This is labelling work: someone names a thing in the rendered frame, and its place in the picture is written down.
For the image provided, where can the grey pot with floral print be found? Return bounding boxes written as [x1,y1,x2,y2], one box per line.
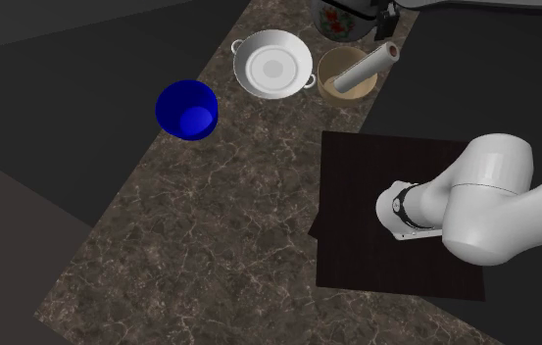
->
[311,0,377,45]

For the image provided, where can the white paper towel roll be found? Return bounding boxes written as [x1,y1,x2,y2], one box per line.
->
[332,40,401,94]

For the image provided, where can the tan wooden bowl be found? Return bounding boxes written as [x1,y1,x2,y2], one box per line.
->
[317,45,379,102]

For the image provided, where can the blue cup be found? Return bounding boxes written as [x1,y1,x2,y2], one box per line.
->
[154,78,220,142]

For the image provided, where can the white bowl with two handles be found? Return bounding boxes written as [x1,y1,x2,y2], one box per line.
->
[230,29,318,101]

